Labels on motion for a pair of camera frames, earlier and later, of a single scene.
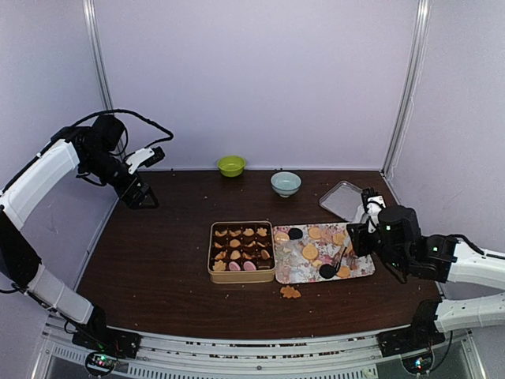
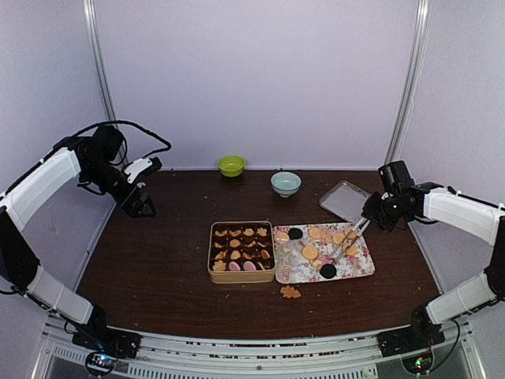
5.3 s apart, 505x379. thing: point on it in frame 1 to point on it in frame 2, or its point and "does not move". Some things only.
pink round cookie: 233,266 does not move
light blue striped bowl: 286,184 does not move
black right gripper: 358,238 to 369,212
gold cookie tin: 241,252 does not move
